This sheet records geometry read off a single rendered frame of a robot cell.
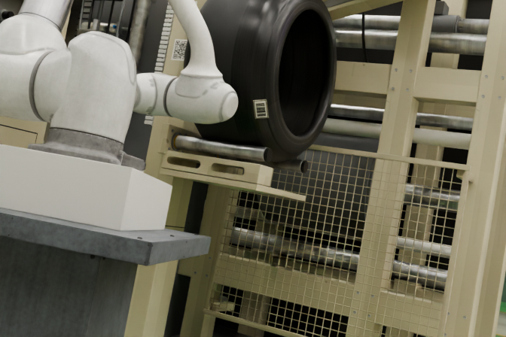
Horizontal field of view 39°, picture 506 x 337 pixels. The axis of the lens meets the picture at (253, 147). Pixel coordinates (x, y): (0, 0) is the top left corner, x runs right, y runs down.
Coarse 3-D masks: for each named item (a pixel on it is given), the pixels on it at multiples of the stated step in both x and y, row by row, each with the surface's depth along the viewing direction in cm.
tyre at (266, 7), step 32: (224, 0) 222; (256, 0) 217; (288, 0) 219; (320, 0) 237; (224, 32) 215; (256, 32) 211; (288, 32) 262; (320, 32) 256; (224, 64) 214; (256, 64) 210; (288, 64) 267; (320, 64) 261; (256, 96) 212; (288, 96) 267; (320, 96) 260; (224, 128) 222; (256, 128) 217; (288, 128) 260; (320, 128) 249; (288, 160) 239
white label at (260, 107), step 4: (256, 100) 212; (260, 100) 212; (264, 100) 212; (256, 104) 213; (260, 104) 212; (264, 104) 212; (256, 108) 213; (260, 108) 213; (264, 108) 213; (256, 112) 214; (260, 112) 214; (264, 112) 214; (256, 116) 214; (260, 116) 214; (264, 116) 214; (268, 116) 214
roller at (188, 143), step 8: (176, 136) 235; (184, 136) 233; (176, 144) 234; (184, 144) 232; (192, 144) 230; (200, 144) 229; (208, 144) 228; (216, 144) 226; (224, 144) 225; (232, 144) 224; (240, 144) 223; (248, 144) 223; (208, 152) 229; (216, 152) 227; (224, 152) 225; (232, 152) 223; (240, 152) 222; (248, 152) 220; (256, 152) 219; (264, 152) 218; (272, 152) 221; (264, 160) 219
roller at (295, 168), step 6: (222, 156) 257; (228, 156) 256; (252, 162) 252; (258, 162) 250; (264, 162) 249; (270, 162) 248; (276, 162) 247; (282, 162) 246; (288, 162) 245; (294, 162) 244; (300, 162) 243; (306, 162) 244; (276, 168) 248; (282, 168) 246; (288, 168) 245; (294, 168) 244; (300, 168) 243; (306, 168) 245
